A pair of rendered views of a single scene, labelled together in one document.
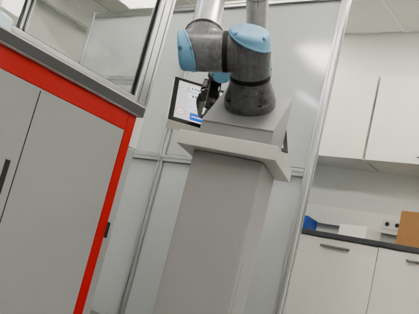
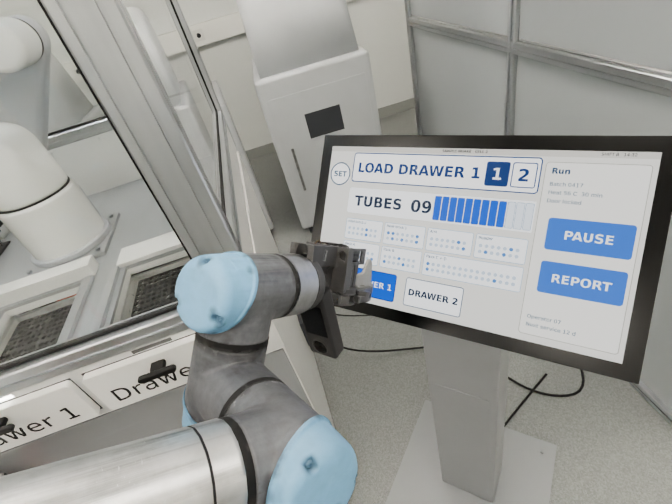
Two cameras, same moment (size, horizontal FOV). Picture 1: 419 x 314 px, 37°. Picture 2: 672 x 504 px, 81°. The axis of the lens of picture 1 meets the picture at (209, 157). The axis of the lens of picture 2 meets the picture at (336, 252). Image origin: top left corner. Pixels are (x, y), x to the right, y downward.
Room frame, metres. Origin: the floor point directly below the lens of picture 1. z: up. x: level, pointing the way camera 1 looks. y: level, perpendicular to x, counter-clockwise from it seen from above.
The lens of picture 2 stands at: (2.13, -0.27, 1.47)
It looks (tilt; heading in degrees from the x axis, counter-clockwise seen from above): 37 degrees down; 48
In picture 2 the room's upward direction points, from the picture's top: 16 degrees counter-clockwise
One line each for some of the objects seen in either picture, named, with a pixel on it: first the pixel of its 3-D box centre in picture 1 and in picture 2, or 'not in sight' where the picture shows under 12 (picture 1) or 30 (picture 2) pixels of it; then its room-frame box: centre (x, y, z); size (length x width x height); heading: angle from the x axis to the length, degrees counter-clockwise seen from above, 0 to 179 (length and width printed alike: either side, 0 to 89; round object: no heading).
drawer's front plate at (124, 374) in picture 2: not in sight; (166, 367); (2.21, 0.42, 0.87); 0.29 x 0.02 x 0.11; 144
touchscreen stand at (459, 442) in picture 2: not in sight; (463, 413); (2.60, -0.04, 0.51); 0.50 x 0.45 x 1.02; 9
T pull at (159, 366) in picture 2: not in sight; (157, 369); (2.19, 0.40, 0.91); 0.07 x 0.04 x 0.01; 144
